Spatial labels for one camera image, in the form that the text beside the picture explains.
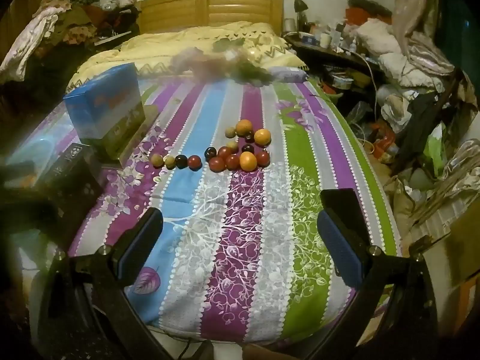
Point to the dark plum in row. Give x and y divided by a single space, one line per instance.
181 161

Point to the tan longan centre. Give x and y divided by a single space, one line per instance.
233 145

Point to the tan longan row end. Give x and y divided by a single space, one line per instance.
157 160

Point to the small purple pouch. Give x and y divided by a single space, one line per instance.
288 74

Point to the cluttered dark side table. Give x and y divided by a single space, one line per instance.
342 71

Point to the striped floral bed sheet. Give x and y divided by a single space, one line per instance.
239 257

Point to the plastic bag of greens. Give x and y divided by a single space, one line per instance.
227 61

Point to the red tomato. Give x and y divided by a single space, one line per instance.
263 158
216 164
232 162
194 162
224 152

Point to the tan longan in row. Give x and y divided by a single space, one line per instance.
170 162

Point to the pile of clothes right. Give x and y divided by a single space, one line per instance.
428 51

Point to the large orange front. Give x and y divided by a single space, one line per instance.
248 161

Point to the black smartphone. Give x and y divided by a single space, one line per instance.
346 205

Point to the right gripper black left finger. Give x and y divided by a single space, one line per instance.
133 248

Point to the red tomato in row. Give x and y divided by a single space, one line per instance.
194 162

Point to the wooden headboard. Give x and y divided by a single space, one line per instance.
157 16

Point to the black desk lamp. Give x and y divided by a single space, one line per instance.
300 9

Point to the dark plum centre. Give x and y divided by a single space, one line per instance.
248 148

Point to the tan longan at back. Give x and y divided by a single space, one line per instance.
230 132

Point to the pile of clothes left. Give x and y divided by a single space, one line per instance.
68 23

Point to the pile of clothes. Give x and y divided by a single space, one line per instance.
68 23
428 51

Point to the blue cardboard box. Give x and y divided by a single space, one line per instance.
107 110

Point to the cream yellow quilt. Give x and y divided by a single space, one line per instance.
167 54

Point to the dark plum left of pile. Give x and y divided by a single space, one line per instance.
210 153

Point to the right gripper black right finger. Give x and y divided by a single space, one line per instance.
336 239

